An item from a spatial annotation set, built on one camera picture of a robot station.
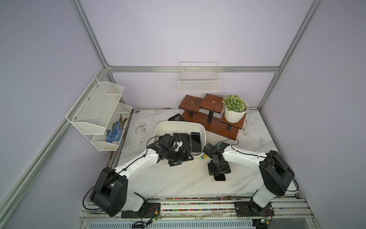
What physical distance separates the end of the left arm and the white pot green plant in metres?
0.36

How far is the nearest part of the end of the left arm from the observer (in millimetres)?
716

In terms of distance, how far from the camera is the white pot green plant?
2.73 ft
